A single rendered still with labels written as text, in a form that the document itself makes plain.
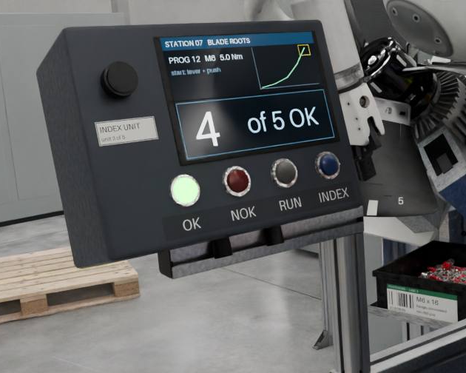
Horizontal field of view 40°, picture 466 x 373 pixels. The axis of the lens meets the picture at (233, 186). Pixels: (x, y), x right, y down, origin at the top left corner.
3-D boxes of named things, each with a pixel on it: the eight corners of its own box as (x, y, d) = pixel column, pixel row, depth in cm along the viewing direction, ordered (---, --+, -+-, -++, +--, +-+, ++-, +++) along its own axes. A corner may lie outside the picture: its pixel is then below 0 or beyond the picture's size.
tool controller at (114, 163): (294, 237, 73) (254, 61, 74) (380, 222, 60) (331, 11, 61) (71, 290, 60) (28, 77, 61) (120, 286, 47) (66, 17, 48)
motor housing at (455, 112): (387, 175, 152) (353, 144, 145) (428, 95, 156) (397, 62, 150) (467, 183, 132) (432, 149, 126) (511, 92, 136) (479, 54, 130)
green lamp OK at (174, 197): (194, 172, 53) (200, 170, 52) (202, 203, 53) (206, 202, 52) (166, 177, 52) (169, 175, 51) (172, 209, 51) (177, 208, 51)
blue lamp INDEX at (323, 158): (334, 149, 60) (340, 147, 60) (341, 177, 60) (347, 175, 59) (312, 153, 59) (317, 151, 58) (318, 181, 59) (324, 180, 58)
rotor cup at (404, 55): (381, 85, 145) (345, 50, 139) (438, 58, 136) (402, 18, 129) (376, 133, 137) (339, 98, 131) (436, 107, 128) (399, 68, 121)
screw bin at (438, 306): (433, 275, 120) (432, 239, 119) (526, 289, 109) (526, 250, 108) (373, 311, 105) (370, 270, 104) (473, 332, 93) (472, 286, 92)
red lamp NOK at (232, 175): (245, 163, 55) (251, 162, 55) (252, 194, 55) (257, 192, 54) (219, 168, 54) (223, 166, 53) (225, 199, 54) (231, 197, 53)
